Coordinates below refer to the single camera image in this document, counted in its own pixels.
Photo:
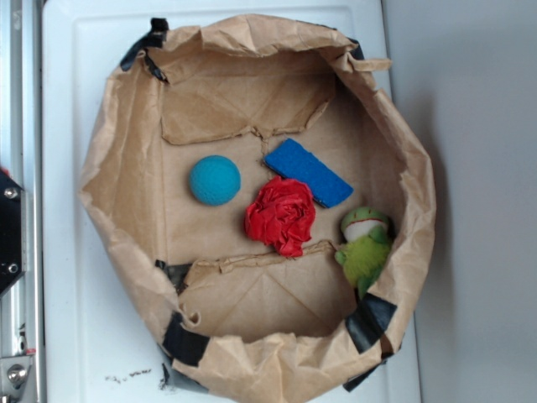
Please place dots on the blue foam ball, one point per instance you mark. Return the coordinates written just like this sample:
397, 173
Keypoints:
214, 180

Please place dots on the crumpled red paper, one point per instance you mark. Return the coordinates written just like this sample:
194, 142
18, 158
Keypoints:
281, 215

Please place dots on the blue rectangular sponge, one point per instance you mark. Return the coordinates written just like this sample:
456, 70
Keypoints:
291, 160

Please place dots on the green plush frog toy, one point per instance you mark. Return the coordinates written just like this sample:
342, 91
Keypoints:
367, 247

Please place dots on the brown paper bag tray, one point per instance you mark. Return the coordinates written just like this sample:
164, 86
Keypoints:
233, 315

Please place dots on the white plastic tray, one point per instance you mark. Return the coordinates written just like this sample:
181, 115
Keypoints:
97, 347

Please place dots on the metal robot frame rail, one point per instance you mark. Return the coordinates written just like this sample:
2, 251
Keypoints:
22, 324

